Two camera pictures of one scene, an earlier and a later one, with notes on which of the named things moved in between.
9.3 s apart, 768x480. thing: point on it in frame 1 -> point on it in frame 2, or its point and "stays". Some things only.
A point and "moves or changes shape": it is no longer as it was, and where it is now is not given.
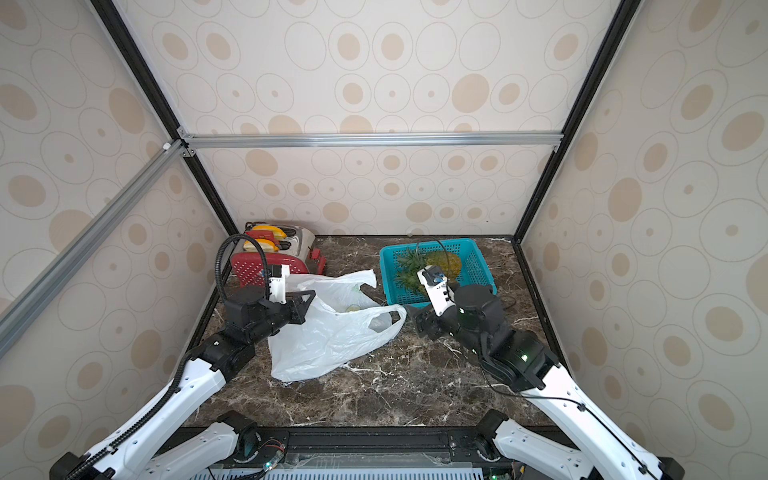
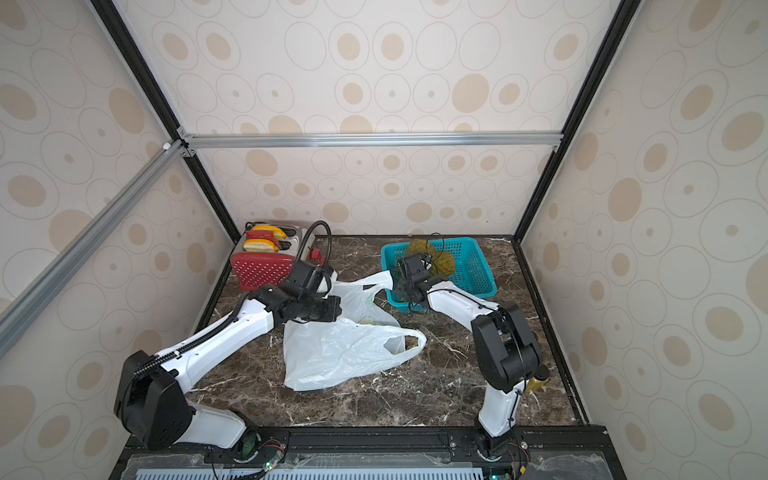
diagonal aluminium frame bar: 86,244 stays
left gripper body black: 277,315 -> 318,307
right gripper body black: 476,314 -> 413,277
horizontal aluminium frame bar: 372,140 stays
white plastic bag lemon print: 341,319 moves or changes shape
